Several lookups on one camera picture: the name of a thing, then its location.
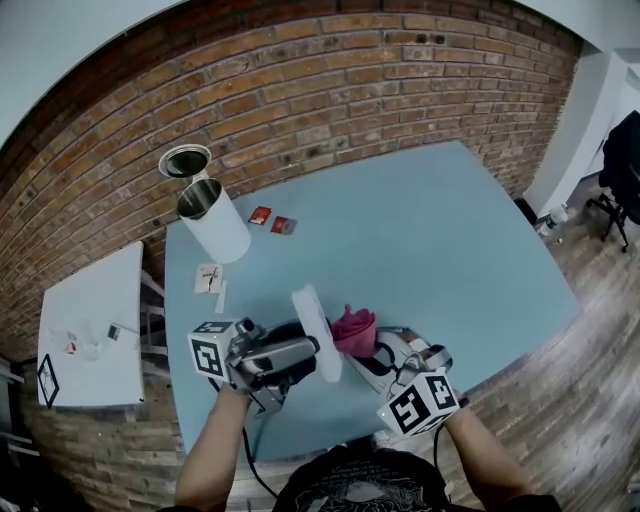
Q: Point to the red and grey packet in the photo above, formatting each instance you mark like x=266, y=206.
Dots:
x=283, y=225

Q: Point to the small dark card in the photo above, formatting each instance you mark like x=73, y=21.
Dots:
x=114, y=332

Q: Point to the person's left forearm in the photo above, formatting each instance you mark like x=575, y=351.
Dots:
x=210, y=450

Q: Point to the clear plastic wrapper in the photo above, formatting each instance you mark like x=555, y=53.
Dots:
x=91, y=342

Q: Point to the black-framed white board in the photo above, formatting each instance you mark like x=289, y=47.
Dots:
x=48, y=382

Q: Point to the person's black printed shirt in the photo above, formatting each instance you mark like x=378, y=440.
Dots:
x=360, y=480

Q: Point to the white cylindrical bin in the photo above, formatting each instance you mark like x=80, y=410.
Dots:
x=220, y=225

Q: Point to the black office chair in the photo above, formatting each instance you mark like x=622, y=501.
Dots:
x=625, y=160

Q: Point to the pink cloth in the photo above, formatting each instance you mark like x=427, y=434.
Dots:
x=355, y=332

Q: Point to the white stick sachet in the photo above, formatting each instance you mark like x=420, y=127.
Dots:
x=221, y=297

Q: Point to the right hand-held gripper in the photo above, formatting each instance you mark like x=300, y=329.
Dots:
x=420, y=405

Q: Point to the clear plastic bottle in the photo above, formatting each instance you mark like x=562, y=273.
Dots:
x=550, y=220

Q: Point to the red square packet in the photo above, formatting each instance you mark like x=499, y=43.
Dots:
x=260, y=215

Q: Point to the person's right white shoe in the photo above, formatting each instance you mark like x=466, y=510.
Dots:
x=384, y=439

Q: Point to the white paper sachet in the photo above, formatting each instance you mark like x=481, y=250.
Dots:
x=207, y=278

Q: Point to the small red and white packet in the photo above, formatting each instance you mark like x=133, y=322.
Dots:
x=70, y=347

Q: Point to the small white folding table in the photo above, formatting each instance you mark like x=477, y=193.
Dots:
x=95, y=295

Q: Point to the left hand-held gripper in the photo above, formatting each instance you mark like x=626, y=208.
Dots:
x=207, y=357

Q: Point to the person's right forearm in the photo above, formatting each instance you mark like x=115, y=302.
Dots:
x=485, y=465

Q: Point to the white remote control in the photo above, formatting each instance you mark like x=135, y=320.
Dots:
x=315, y=320

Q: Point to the grey metal rack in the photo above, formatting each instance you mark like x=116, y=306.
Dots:
x=10, y=400

